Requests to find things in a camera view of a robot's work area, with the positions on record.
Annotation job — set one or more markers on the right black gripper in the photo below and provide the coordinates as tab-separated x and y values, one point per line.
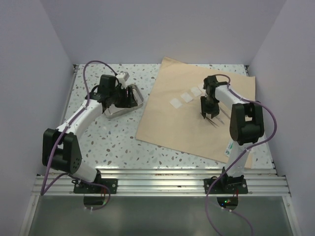
203	106

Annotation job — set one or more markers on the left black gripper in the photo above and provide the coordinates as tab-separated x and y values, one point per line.
129	100

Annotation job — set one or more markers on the stainless steel tray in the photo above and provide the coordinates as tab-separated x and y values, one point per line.
133	104

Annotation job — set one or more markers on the steel tweezers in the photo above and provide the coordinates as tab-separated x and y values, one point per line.
208	119

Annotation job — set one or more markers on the white gauze pad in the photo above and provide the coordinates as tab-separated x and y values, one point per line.
186	97
176	103
201	86
196	91

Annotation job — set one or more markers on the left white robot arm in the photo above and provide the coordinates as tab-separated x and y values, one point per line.
61	150

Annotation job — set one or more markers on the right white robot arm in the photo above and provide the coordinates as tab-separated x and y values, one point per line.
246	120

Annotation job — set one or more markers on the beige cloth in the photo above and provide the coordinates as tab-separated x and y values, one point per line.
182	137

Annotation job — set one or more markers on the green white packet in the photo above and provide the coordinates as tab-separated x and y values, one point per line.
229	149

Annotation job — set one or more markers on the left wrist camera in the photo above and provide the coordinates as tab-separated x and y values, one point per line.
123	77

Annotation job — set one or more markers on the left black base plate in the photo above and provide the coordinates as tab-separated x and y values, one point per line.
103	185

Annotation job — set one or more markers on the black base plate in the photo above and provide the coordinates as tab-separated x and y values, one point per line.
230	185
103	185

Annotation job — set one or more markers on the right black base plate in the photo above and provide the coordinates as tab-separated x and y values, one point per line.
230	185

